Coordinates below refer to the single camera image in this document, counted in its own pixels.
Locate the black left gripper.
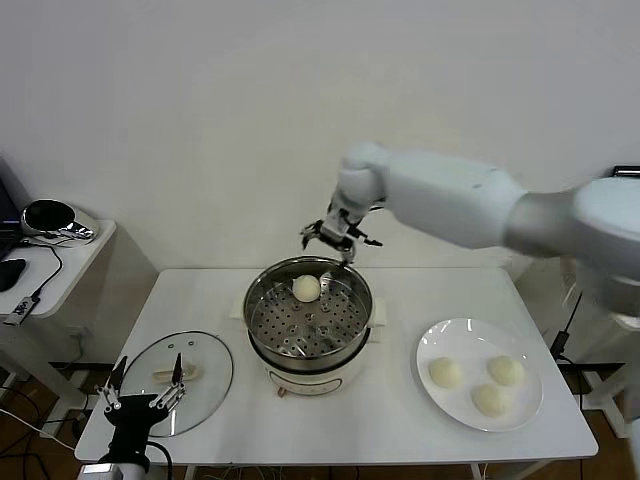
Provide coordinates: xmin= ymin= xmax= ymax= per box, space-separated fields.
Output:
xmin=95 ymin=353 xmax=188 ymax=451

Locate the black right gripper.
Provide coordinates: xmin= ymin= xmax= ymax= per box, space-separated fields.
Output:
xmin=299 ymin=222 xmax=359 ymax=275

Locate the white steamed baozi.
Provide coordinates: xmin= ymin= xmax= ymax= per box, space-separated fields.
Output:
xmin=292 ymin=274 xmax=320 ymax=304
xmin=487 ymin=355 xmax=526 ymax=387
xmin=472 ymin=383 xmax=511 ymax=417
xmin=428 ymin=357 xmax=463 ymax=390

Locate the round glass pot lid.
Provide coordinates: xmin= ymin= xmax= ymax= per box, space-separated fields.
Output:
xmin=121 ymin=329 xmax=235 ymax=439

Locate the perforated steel steamer basket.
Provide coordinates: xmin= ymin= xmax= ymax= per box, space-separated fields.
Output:
xmin=243 ymin=256 xmax=374 ymax=369

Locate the white side desk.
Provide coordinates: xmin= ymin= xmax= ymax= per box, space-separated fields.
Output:
xmin=0 ymin=219 xmax=117 ymax=414
xmin=579 ymin=319 xmax=640 ymax=439

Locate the white electric cooker pot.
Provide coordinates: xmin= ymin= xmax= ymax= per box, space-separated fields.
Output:
xmin=228 ymin=295 xmax=389 ymax=399

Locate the small grey usb hub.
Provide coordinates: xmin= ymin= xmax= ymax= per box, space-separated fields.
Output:
xmin=1 ymin=295 xmax=41 ymax=327

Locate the round white plate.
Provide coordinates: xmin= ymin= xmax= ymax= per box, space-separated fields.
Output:
xmin=415 ymin=318 xmax=544 ymax=434

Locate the black computer mouse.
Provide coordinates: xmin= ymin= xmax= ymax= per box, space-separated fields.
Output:
xmin=0 ymin=259 xmax=26 ymax=294

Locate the silver black headset device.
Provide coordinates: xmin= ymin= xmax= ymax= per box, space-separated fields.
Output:
xmin=20 ymin=199 xmax=97 ymax=243

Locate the dark laptop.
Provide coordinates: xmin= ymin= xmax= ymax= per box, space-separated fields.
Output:
xmin=0 ymin=158 xmax=30 ymax=262

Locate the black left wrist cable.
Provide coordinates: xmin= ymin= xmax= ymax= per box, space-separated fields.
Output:
xmin=147 ymin=439 xmax=174 ymax=480

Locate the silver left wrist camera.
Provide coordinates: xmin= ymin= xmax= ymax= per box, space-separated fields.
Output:
xmin=77 ymin=463 xmax=117 ymax=480

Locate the white floor cable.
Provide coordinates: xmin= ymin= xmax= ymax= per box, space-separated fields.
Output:
xmin=0 ymin=410 xmax=76 ymax=448

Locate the black headset cable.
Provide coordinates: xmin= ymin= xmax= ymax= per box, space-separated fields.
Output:
xmin=19 ymin=239 xmax=64 ymax=301

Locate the black cable with adapter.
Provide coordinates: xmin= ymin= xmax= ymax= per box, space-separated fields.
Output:
xmin=549 ymin=292 xmax=584 ymax=366

